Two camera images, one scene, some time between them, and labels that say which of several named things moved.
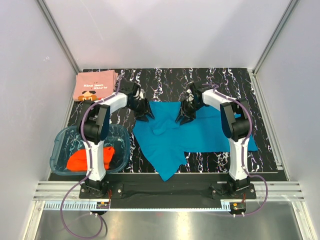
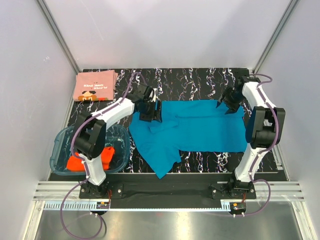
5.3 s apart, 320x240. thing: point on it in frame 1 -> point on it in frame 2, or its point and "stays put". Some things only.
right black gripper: [188, 109] -> [229, 100]
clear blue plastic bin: [68, 156] stays put
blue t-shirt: [165, 140] stays put
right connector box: [237, 207] stays put
